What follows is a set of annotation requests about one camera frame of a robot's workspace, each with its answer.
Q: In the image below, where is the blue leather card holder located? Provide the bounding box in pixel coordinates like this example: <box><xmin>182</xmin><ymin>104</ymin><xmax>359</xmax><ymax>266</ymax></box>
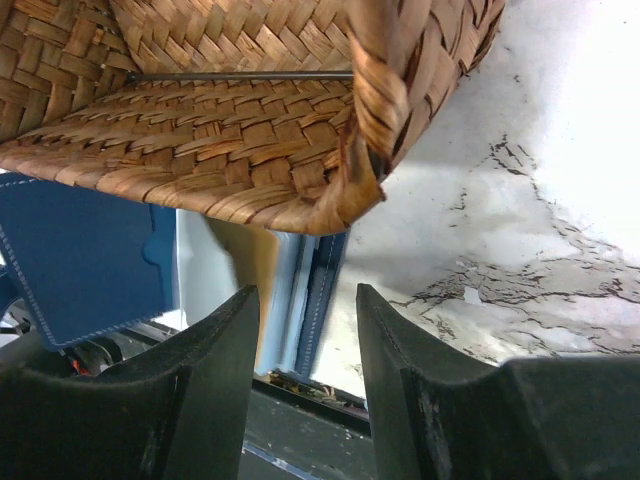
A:
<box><xmin>1</xmin><ymin>173</ymin><xmax>347</xmax><ymax>376</ymax></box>

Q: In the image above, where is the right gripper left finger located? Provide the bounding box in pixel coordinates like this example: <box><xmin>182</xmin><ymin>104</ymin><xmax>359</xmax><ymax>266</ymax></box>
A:
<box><xmin>1</xmin><ymin>286</ymin><xmax>260</xmax><ymax>479</ymax></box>

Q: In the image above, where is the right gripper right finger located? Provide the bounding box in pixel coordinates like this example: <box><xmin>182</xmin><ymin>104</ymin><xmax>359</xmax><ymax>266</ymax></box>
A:
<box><xmin>356</xmin><ymin>284</ymin><xmax>639</xmax><ymax>479</ymax></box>

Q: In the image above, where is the woven brown divided tray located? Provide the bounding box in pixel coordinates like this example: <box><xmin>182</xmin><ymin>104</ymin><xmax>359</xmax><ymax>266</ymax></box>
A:
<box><xmin>1</xmin><ymin>0</ymin><xmax>505</xmax><ymax>236</ymax></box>

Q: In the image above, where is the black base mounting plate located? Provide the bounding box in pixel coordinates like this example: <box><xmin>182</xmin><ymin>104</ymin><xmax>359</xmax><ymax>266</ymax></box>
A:
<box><xmin>238</xmin><ymin>374</ymin><xmax>376</xmax><ymax>479</ymax></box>

